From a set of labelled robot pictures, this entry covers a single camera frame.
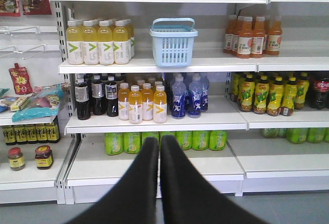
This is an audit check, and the orange juice bottle C100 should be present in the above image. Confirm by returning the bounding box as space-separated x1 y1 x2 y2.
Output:
236 16 253 59
266 16 282 55
250 16 265 58

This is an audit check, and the white supermarket shelf unit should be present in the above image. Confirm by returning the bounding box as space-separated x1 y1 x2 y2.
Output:
1 0 328 204

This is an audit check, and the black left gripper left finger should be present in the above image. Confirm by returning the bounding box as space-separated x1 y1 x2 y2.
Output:
67 137 159 223

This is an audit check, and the pale yellow drink bottle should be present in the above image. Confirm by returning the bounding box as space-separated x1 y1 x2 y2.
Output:
97 21 114 65
113 21 130 64
82 21 99 65
66 21 84 65

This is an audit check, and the red snack pouch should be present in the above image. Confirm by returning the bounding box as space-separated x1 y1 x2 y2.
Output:
9 63 33 95

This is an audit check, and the light blue plastic basket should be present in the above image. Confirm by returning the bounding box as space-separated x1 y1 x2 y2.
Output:
150 17 198 68

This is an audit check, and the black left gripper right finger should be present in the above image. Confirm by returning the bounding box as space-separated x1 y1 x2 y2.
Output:
160 135 266 223

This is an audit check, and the dark cola bottle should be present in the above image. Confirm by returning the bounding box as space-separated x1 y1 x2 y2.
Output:
308 71 328 109

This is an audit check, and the green drink bottle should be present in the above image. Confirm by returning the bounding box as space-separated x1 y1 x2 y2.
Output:
192 130 209 151
209 130 227 151
123 132 141 154
104 133 123 156

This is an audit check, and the sauce jar yellow label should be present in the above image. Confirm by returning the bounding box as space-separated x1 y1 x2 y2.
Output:
8 147 25 171

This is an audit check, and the blue sports drink bottle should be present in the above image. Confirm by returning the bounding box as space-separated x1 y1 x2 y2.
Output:
188 74 203 118
172 75 187 119

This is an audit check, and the orange vitamin drink bottle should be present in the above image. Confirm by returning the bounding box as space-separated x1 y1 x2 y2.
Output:
118 82 130 120
129 85 142 124
153 85 167 124
141 83 154 121

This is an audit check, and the yellow lemon tea bottle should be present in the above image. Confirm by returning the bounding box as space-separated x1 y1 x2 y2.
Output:
240 74 255 112
280 77 297 116
253 75 269 115
267 76 284 117

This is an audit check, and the teal snack bag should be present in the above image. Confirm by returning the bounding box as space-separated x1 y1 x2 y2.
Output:
12 84 65 122

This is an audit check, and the dark tea bottle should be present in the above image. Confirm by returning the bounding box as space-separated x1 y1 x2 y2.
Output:
105 76 118 117
75 79 90 120
92 74 105 115

